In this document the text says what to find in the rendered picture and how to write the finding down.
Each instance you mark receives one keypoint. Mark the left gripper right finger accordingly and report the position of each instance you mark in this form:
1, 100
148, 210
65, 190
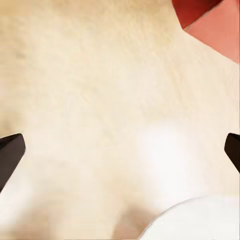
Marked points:
232, 149

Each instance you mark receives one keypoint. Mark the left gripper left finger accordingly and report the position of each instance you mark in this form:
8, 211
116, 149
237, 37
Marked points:
12, 150

